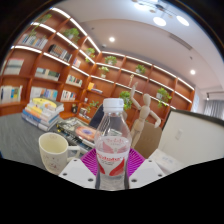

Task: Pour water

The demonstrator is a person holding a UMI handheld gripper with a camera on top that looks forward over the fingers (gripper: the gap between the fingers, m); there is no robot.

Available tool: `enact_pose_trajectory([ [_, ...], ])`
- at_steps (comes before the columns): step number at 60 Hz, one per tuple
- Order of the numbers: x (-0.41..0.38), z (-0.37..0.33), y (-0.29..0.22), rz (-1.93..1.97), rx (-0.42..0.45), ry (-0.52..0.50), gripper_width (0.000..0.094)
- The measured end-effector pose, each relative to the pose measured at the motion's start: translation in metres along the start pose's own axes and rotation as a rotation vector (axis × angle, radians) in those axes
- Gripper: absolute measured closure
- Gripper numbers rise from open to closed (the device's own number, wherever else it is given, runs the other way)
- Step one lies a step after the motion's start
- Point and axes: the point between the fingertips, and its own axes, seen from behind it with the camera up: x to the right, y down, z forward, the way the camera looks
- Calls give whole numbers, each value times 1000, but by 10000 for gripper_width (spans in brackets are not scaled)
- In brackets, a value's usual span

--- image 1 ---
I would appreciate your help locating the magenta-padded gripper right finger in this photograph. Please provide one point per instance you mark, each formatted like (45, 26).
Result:
(148, 171)

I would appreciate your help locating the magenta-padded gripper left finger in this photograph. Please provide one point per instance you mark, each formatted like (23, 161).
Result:
(76, 172)

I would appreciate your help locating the clear plastic water bottle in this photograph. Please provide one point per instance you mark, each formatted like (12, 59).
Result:
(112, 146)

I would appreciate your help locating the cream printed mug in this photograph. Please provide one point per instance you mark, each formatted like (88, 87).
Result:
(53, 153)

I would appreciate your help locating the tan chair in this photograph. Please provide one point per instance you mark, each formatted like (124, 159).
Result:
(150, 140)

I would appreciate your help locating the stack of dark magazines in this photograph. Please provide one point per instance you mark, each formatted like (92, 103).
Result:
(78, 131)

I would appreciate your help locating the dark office chair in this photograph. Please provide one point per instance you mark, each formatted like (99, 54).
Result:
(96, 118)

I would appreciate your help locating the white partition with dark top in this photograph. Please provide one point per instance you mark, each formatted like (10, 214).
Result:
(196, 136)

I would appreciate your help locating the stack of colourful books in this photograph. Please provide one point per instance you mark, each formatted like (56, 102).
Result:
(43, 113)

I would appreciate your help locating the grey curtain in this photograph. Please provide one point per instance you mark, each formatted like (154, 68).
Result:
(215, 109)

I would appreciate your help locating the orange wooden shelf unit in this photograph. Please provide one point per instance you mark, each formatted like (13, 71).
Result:
(66, 66)

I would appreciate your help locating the round recessed ceiling light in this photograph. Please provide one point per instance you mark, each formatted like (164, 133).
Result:
(192, 71)
(111, 39)

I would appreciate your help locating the ceiling air vent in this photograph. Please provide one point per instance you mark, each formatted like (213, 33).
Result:
(180, 41)

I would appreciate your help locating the branched ceiling chandelier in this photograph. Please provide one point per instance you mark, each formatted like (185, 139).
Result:
(160, 13)

